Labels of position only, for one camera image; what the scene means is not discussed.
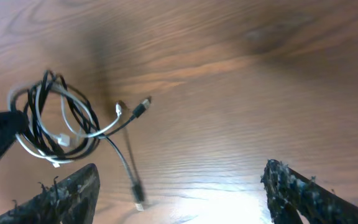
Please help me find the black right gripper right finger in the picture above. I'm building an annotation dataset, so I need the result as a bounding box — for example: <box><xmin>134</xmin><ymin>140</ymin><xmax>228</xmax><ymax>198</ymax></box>
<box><xmin>260</xmin><ymin>159</ymin><xmax>358</xmax><ymax>224</ymax></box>

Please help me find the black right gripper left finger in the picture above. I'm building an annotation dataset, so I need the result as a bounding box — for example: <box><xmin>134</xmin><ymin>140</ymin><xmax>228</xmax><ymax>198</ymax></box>
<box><xmin>0</xmin><ymin>164</ymin><xmax>100</xmax><ymax>224</ymax></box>

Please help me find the white USB cable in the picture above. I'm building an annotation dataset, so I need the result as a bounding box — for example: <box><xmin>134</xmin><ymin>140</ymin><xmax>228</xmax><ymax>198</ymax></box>
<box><xmin>7</xmin><ymin>81</ymin><xmax>123</xmax><ymax>169</ymax></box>

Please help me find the black USB cable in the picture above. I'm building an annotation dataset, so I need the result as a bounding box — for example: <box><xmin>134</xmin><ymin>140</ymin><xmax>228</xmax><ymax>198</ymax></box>
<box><xmin>22</xmin><ymin>70</ymin><xmax>152</xmax><ymax>212</ymax></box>

